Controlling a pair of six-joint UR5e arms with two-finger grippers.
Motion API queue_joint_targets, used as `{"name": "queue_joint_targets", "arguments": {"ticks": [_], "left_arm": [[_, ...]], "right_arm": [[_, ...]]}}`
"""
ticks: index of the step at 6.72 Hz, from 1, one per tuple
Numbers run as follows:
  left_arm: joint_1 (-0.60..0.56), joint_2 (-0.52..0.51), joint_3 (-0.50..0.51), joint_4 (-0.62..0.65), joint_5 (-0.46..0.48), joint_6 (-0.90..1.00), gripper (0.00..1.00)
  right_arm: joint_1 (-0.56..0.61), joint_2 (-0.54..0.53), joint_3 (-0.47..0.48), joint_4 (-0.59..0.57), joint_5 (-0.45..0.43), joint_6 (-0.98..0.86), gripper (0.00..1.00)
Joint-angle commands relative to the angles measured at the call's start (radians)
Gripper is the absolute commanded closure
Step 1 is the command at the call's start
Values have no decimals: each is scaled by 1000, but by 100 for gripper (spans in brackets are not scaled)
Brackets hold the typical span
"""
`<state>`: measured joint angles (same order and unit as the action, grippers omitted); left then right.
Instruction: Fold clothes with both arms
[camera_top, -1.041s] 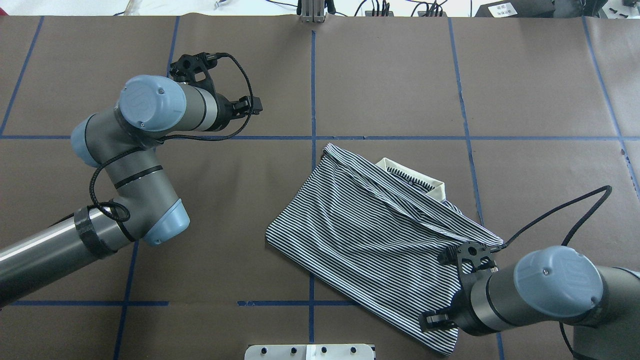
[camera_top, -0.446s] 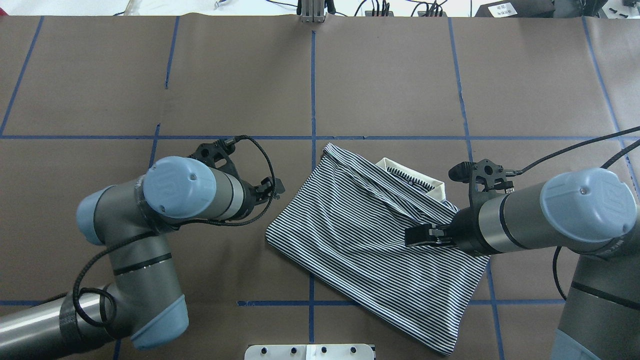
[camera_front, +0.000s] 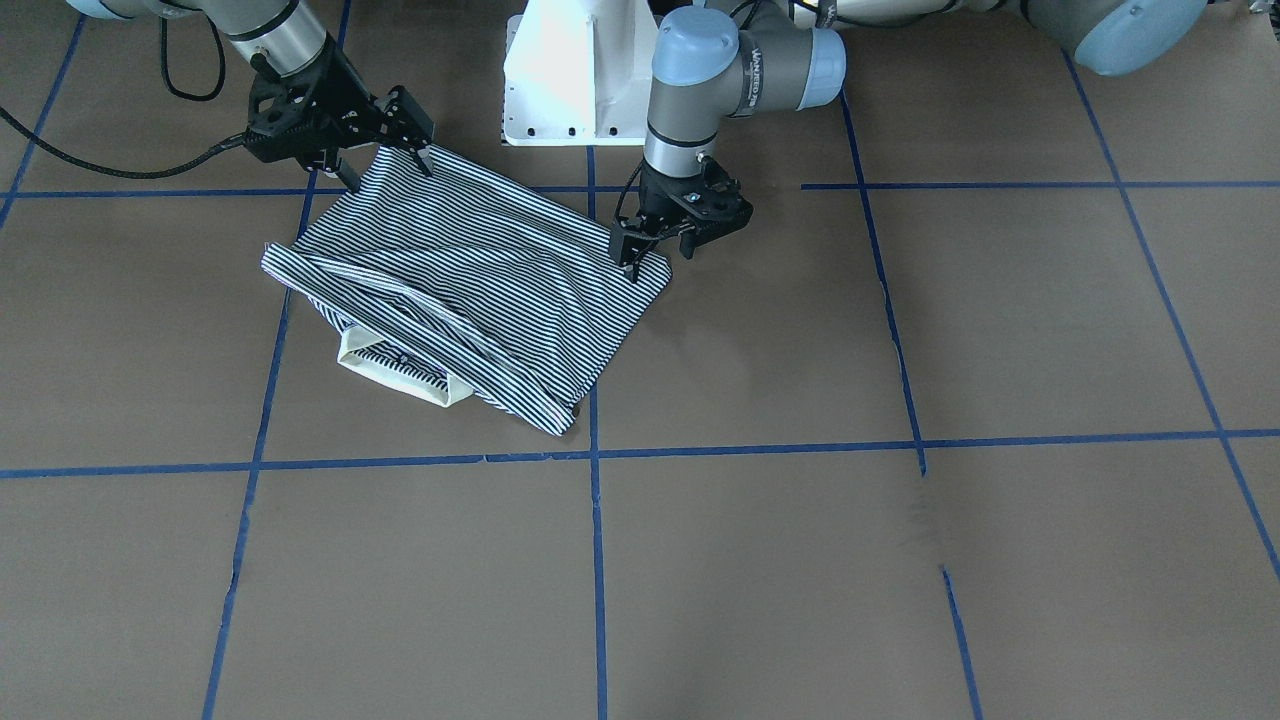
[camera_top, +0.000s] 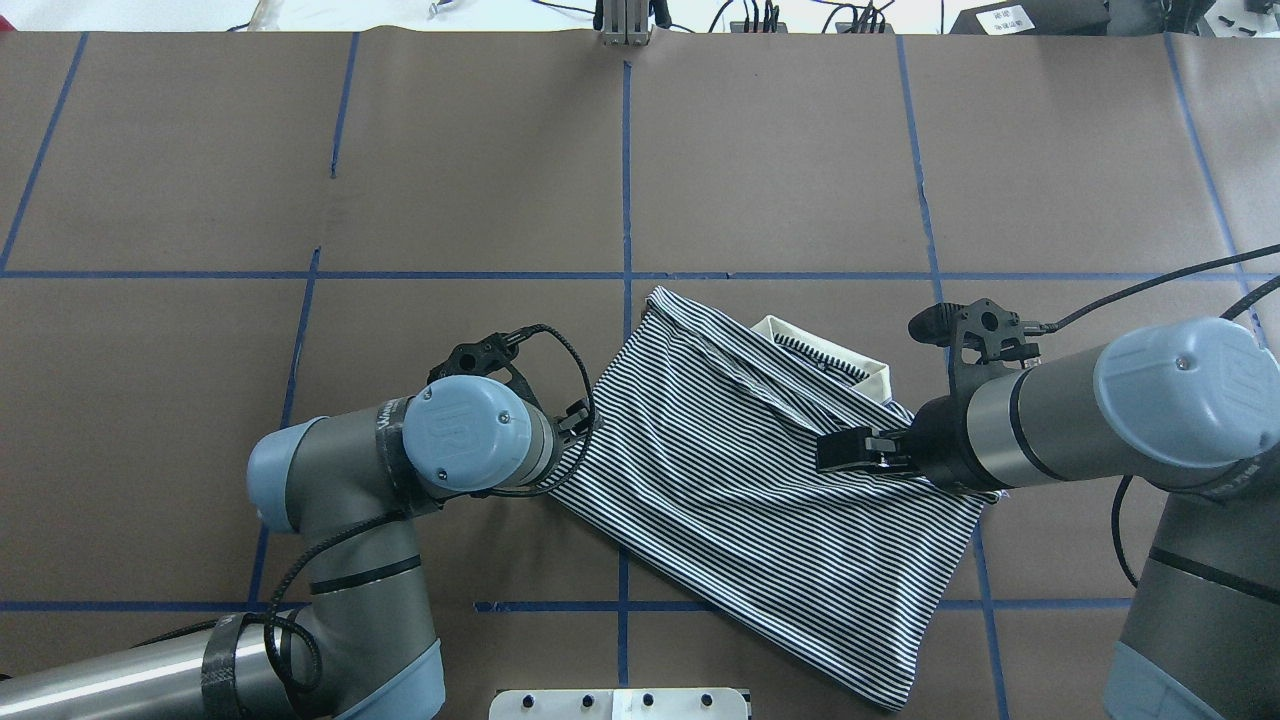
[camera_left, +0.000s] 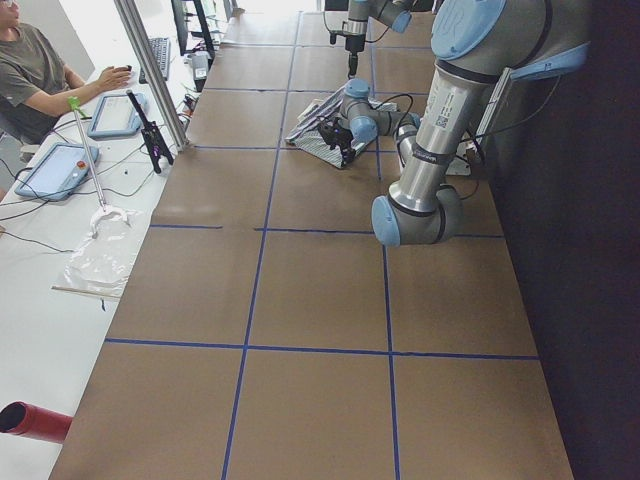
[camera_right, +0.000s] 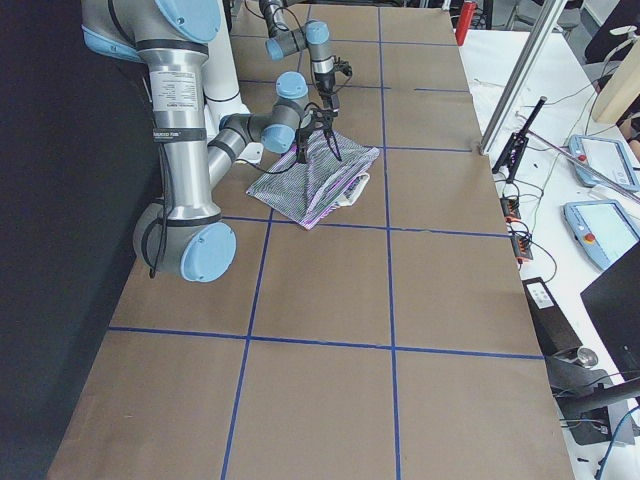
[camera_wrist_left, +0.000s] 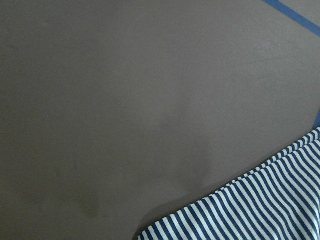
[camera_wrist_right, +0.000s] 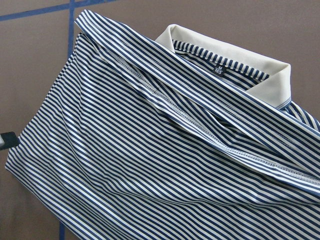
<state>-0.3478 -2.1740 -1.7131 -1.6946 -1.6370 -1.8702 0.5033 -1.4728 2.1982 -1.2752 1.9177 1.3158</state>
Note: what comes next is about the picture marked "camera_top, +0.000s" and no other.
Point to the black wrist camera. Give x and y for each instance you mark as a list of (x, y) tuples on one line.
[(995, 334), (484, 358)]

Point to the aluminium frame post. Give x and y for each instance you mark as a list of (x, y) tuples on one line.
[(623, 22)]

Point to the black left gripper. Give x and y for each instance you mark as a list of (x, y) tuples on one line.
[(574, 418)]

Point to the white camera mast post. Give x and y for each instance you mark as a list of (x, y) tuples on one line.
[(623, 703)]

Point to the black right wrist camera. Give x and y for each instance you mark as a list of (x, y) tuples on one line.
[(995, 334)]

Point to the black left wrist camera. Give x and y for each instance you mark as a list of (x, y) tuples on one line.
[(484, 358)]

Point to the brown paper table cover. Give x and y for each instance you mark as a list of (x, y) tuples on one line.
[(205, 235)]

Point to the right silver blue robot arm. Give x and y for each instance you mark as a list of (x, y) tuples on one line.
[(1189, 408)]

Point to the navy white striped polo shirt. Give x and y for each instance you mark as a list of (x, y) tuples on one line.
[(704, 467)]

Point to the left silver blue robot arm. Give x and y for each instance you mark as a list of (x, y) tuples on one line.
[(347, 632)]

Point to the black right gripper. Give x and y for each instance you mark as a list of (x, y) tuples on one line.
[(938, 442)]

